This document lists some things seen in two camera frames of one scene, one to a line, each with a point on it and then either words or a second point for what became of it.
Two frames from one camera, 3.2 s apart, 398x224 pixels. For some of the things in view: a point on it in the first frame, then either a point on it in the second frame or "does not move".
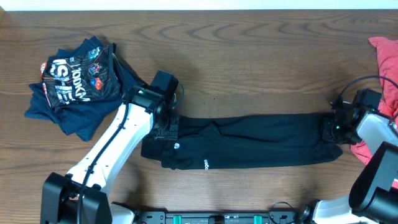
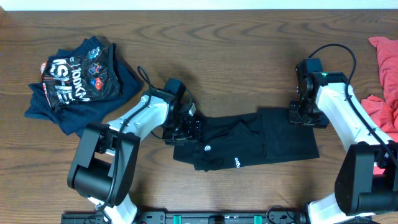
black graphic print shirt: [91, 75] does not move
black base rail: [219, 217] does not move
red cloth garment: [385, 51] does not move
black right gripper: [327, 134] → [322, 122]
